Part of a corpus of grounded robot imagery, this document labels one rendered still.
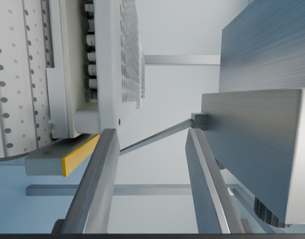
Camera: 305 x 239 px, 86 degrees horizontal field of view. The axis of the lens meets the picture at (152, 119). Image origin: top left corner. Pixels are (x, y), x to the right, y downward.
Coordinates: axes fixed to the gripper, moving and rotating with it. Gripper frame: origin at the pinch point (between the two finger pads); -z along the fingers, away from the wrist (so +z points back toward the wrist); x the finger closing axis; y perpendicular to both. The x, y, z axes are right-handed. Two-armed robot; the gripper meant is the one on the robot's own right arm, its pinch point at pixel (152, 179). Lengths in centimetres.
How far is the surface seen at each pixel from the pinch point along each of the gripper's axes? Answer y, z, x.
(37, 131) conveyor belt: 2.8, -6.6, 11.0
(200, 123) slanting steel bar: 11.1, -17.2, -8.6
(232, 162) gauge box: 9.2, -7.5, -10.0
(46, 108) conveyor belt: 2.0, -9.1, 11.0
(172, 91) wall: 163, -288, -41
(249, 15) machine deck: 0, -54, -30
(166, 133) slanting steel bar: 16.8, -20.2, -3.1
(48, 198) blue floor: 144, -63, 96
